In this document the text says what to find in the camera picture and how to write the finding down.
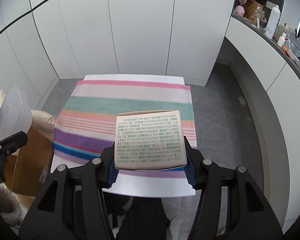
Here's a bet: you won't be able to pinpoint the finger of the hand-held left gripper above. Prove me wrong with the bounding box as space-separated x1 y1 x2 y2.
0 131 28 161

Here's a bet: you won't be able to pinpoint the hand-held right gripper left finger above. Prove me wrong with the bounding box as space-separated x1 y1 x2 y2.
19 140 120 240

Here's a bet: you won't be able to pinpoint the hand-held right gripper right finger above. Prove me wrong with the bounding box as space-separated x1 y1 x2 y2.
184 135 283 240

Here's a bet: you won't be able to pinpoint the translucent plastic lid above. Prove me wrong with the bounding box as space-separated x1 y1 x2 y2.
0 85 32 155

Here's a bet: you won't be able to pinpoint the brown cardboard box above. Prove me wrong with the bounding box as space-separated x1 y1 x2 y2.
0 125 54 197

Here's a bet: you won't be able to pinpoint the peach cardboard carton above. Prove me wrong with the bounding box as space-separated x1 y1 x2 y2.
114 109 188 172

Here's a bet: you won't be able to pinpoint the light fluffy robe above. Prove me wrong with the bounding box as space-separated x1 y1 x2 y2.
0 182 35 230

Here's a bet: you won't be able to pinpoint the person's legs in black pants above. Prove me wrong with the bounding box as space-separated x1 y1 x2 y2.
104 192 223 240

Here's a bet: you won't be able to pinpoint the striped multicolour cloth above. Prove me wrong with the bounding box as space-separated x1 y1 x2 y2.
52 79 198 179

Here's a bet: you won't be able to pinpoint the white counter cabinet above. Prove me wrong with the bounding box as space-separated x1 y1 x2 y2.
207 12 300 233

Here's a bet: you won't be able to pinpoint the small white bottle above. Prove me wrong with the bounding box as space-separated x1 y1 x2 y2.
277 32 287 47

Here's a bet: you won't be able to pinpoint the tall white bottle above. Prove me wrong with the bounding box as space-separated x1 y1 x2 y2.
265 4 281 38

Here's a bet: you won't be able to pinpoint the tan paw stand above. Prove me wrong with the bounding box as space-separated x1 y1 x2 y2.
254 7 267 28

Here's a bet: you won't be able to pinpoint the brown printed box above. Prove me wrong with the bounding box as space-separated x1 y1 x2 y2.
244 0 264 23

